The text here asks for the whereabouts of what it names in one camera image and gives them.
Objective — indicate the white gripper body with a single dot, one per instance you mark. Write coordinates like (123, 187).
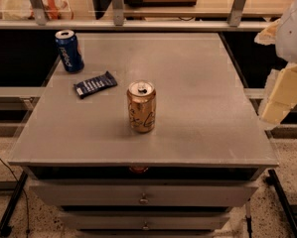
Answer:
(293, 34)

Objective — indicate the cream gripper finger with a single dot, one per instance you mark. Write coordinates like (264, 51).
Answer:
(267, 36)
(279, 97)

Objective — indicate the orange soda can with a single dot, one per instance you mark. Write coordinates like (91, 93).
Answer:
(141, 98)

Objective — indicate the blue Pepsi can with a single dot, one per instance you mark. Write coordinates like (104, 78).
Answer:
(67, 44)

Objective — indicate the grey drawer cabinet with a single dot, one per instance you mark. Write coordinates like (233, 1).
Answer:
(201, 160)

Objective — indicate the upper drawer knob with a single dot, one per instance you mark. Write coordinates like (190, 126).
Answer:
(143, 199)

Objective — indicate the drawer knob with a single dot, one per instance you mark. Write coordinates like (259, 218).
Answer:
(143, 199)
(145, 226)

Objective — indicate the dark blue snack wrapper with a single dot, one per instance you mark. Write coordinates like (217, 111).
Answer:
(93, 85)

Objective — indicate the lower drawer knob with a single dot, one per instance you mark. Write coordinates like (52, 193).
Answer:
(145, 226)

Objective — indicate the orange white plastic bag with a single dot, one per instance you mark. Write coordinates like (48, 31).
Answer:
(56, 9)

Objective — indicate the metal shelf rail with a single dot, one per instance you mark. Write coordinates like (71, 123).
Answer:
(205, 15)

